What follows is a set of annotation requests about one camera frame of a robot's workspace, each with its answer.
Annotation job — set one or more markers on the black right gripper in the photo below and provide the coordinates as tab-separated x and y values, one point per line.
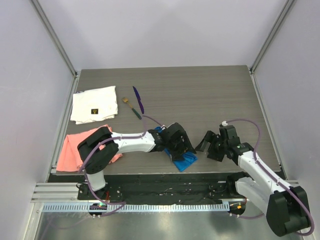
208	137

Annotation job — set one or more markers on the purple plastic knife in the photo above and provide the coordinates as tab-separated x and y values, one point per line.
139	100

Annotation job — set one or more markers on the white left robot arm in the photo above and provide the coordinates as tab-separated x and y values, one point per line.
99	148

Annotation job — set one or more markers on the green handled gold fork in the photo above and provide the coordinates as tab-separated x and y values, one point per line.
126	101

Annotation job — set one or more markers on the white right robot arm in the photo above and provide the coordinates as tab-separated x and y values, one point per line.
286	208

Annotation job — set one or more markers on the blue cloth napkin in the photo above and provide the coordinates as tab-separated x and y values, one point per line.
188	159

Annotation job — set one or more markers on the white folded cloth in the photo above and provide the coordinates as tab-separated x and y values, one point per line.
94	105

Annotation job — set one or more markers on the right aluminium frame post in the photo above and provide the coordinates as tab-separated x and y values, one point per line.
275	29

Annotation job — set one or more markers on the horizontal aluminium frame rail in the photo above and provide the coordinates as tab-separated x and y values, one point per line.
57	191

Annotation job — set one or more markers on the slotted cable duct rail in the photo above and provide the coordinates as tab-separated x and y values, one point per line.
60	207

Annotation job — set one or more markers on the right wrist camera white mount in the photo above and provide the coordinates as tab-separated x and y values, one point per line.
224	123

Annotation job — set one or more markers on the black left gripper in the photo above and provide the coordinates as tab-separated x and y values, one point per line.
177	154

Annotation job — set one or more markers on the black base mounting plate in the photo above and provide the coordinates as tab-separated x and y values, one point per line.
175	177

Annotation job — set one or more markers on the left aluminium frame post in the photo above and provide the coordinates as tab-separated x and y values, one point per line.
53	35

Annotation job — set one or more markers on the aluminium frame post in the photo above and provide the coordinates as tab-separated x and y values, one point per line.
53	35
275	29

